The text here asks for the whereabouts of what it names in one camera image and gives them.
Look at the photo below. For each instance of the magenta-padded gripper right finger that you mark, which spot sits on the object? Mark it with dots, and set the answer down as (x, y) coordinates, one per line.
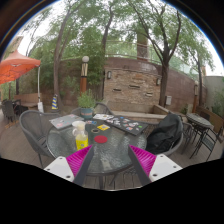
(145, 161)

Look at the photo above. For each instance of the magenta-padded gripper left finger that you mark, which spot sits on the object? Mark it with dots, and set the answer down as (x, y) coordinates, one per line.
(78, 161)

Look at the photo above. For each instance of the clear bottle with yellow label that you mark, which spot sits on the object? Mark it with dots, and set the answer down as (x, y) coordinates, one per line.
(82, 141)

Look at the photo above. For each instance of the flat round red coaster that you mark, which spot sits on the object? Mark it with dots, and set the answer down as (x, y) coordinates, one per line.
(100, 139)

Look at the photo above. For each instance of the black backpack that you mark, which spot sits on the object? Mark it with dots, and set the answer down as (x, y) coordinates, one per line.
(165, 133)

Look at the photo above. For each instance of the small black round disc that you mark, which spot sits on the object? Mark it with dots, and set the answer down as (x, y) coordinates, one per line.
(95, 130)

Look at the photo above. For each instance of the small colourful sticker card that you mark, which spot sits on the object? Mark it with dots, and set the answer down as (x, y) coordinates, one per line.
(91, 122)

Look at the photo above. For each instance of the yellow square card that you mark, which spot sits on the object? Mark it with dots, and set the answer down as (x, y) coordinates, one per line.
(103, 127)

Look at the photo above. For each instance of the silver laptop with stickers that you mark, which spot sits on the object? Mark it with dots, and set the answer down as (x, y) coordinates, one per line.
(65, 120)

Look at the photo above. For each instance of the green plant in blue pot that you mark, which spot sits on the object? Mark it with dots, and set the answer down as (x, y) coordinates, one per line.
(86, 103)

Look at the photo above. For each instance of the blue yellow striped cone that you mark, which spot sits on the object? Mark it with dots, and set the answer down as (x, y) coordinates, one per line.
(55, 103)

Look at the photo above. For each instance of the black metal patio chair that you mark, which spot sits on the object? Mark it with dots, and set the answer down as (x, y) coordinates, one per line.
(208, 141)

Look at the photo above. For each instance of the round mosaic patio table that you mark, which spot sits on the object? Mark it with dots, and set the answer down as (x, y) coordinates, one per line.
(199, 120)

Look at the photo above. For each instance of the dark forked-trunk tree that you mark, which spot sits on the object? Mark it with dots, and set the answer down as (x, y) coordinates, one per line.
(163, 86)

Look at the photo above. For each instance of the wooden bench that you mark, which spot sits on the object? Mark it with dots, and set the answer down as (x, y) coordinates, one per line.
(26, 99)

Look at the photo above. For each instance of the leaning-trunk tree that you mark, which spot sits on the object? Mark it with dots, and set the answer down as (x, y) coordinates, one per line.
(57, 83)

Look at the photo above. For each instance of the dark patio chair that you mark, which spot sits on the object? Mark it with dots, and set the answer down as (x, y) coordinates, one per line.
(9, 111)

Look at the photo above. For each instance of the orange patio umbrella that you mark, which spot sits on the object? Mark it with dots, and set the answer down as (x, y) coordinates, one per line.
(16, 66)

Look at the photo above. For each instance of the grey wall utility box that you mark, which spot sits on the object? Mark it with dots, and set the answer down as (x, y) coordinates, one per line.
(168, 100)

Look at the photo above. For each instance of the wall lantern light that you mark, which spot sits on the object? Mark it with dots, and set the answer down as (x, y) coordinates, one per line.
(109, 75)
(158, 81)

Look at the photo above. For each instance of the globe-topped garden lamp post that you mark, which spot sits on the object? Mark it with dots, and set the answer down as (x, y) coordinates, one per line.
(84, 76)

